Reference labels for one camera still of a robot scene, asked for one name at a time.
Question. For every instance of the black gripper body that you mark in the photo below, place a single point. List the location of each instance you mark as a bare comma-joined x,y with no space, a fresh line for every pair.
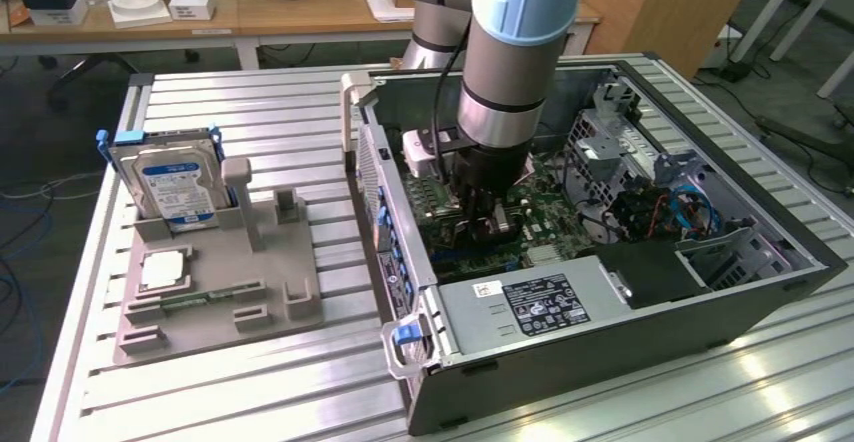
491,169

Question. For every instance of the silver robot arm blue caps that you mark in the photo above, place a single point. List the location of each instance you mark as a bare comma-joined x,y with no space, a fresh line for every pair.
508,87

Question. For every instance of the green motherboard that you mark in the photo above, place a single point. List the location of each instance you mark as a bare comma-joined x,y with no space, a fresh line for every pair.
555,212

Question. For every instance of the perforated metal disk bay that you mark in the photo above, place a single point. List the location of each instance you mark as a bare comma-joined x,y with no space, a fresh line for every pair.
601,152

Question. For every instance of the grey power supply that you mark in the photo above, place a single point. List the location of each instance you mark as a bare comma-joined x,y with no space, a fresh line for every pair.
481,322

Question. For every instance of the blue case latch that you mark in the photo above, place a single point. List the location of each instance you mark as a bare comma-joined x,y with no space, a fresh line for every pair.
405,335

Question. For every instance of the black plastic shroud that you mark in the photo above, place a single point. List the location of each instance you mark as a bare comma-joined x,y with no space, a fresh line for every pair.
648,272

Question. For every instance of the white paper stack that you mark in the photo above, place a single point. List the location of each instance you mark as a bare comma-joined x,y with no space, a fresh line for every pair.
388,9

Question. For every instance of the open black PC case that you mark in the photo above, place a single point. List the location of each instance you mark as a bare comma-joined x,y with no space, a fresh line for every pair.
601,377

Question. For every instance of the grey slanted disk bay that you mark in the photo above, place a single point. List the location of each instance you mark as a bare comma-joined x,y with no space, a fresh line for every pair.
728,262

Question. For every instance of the grey parts rack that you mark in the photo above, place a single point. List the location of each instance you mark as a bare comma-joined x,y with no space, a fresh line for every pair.
221,272

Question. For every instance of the wooden cabinet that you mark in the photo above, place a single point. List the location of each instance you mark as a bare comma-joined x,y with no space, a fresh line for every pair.
668,12

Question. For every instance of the black power adapter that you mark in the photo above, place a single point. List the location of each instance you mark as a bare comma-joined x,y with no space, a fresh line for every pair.
735,72

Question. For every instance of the green RAM stick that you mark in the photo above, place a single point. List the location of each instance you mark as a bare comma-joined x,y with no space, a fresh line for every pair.
194,299

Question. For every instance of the hard disk with blue carrier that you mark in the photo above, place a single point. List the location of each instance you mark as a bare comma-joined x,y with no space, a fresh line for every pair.
174,187

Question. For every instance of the black chair base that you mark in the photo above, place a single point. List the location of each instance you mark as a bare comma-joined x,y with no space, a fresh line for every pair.
808,134
74,74

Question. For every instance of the silver CPU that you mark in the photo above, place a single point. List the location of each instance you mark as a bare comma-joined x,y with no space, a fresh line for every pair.
162,269

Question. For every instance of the small white labelled box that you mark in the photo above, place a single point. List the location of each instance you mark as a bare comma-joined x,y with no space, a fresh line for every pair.
190,7

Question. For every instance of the white round holder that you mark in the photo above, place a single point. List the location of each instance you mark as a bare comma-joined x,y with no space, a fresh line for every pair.
141,12

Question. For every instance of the wooden desk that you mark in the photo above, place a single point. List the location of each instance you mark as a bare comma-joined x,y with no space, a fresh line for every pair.
94,28

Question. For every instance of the white box black lid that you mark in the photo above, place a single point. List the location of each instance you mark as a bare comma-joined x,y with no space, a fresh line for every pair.
57,14

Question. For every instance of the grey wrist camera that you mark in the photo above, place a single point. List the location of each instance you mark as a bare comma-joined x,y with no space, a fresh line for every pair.
421,157

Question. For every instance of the white table frame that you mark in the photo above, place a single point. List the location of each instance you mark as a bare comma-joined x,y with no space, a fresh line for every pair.
764,17

